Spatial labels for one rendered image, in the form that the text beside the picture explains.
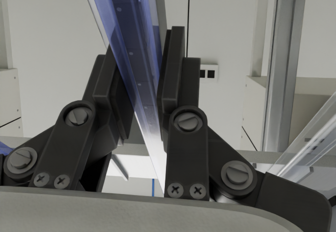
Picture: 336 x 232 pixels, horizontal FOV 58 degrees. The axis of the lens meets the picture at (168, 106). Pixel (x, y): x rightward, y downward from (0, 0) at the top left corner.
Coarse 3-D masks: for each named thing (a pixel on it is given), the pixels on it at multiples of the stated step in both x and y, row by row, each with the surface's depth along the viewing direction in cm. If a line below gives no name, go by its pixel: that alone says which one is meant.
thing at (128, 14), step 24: (96, 0) 8; (120, 0) 8; (144, 0) 7; (120, 24) 8; (144, 24) 8; (120, 48) 9; (144, 48) 9; (120, 72) 10; (144, 72) 10; (144, 96) 12; (144, 120) 14
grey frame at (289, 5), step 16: (288, 0) 49; (304, 0) 49; (288, 16) 50; (272, 32) 53; (288, 32) 51; (272, 48) 54; (288, 48) 52; (272, 64) 53; (288, 64) 52; (272, 80) 52; (288, 80) 52; (272, 96) 53; (288, 96) 53; (272, 112) 54; (288, 112) 53; (272, 128) 54; (288, 128) 54; (272, 144) 55
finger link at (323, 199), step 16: (272, 176) 9; (256, 192) 9; (272, 192) 9; (288, 192) 9; (304, 192) 9; (272, 208) 8; (288, 208) 8; (304, 208) 8; (320, 208) 8; (304, 224) 8; (320, 224) 8
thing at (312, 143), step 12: (324, 108) 14; (312, 120) 15; (324, 120) 14; (300, 132) 17; (312, 132) 15; (324, 132) 14; (300, 144) 17; (312, 144) 16; (324, 144) 16; (288, 156) 19; (300, 156) 17; (312, 156) 17; (276, 168) 22; (288, 168) 20; (300, 168) 19
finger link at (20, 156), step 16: (96, 64) 12; (112, 64) 11; (96, 80) 11; (112, 80) 10; (96, 96) 10; (112, 96) 10; (112, 112) 11; (128, 112) 12; (48, 128) 10; (112, 128) 11; (128, 128) 12; (32, 144) 10; (96, 144) 10; (112, 144) 11; (16, 160) 9; (32, 160) 9; (96, 160) 11; (16, 176) 9
